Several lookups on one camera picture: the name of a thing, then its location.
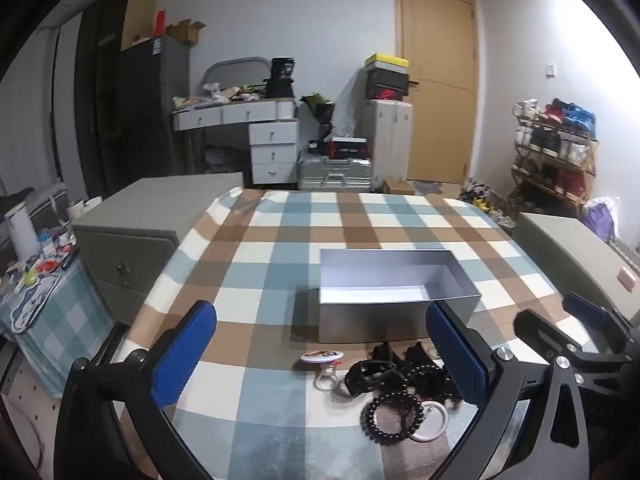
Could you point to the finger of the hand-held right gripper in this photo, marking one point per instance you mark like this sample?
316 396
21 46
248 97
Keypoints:
532 330
585 304

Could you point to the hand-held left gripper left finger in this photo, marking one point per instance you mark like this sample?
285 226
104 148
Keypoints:
185 355

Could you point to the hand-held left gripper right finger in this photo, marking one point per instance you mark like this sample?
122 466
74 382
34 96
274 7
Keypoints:
457 360

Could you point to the white bangle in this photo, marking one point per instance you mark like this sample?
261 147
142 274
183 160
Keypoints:
442 425

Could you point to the silver rectangular box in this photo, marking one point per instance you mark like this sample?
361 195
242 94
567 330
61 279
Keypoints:
380 320

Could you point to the grey cabinet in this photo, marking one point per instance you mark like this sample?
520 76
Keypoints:
150 210
565 255

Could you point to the purple bag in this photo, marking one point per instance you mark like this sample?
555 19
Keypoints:
597 220

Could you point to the plaid blanket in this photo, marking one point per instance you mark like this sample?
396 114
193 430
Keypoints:
270 260

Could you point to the pile of shoes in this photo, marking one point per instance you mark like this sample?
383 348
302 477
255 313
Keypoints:
485 205

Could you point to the wooden shoe rack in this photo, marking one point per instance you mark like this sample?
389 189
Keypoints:
555 160

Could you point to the side table clutter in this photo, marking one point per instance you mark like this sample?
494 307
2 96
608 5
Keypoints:
47 260

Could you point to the small cardboard box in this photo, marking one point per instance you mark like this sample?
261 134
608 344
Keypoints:
397 187

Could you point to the dark bag under desk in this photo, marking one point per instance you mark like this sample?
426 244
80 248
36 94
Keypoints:
225 157

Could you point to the white paper roll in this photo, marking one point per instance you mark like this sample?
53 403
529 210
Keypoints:
22 235

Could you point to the silver suitcase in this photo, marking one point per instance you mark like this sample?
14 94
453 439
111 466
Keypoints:
335 172

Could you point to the wooden door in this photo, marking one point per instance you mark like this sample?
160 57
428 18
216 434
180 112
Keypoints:
440 125

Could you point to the white desk with drawers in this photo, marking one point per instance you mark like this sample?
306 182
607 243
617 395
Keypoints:
272 147

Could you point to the cream suitcase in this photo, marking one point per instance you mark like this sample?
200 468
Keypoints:
387 140

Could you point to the black box with red stripe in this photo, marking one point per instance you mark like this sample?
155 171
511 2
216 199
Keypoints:
347 147

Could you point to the dark refrigerator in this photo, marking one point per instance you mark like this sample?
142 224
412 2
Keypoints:
150 110

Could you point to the dark wardrobe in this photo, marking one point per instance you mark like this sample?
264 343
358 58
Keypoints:
100 110

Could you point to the clear plastic bag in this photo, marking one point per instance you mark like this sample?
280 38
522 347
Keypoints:
345 125

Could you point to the desk clutter pile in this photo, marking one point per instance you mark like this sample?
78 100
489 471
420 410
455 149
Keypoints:
220 95

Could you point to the black shoe box red logo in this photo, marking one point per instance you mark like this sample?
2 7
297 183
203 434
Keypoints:
386 92

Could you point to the green black bag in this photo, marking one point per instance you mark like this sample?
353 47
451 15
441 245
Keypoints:
317 105

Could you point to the white curtain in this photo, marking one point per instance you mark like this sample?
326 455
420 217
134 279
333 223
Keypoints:
30 110

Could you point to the open cardboard box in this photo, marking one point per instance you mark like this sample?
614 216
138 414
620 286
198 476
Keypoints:
182 32

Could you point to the flat cardboard sheet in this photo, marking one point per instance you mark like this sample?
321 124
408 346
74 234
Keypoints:
140 10

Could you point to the white light switch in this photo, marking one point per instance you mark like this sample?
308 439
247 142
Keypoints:
550 69

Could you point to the grey arched frame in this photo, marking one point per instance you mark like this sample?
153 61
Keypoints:
235 62

